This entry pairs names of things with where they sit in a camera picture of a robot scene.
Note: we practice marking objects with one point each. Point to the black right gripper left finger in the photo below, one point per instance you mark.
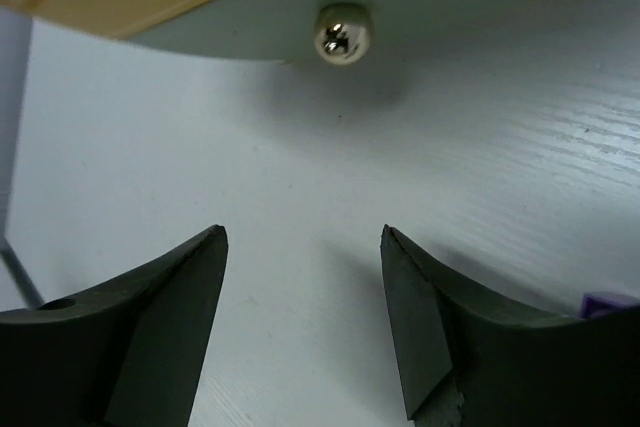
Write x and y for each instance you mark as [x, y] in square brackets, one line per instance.
[126, 352]

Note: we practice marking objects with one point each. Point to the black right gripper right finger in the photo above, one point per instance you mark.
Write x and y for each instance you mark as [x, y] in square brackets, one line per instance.
[470, 356]

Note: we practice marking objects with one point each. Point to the purple lego brick studs up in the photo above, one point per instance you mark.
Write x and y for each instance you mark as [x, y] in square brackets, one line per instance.
[596, 304]

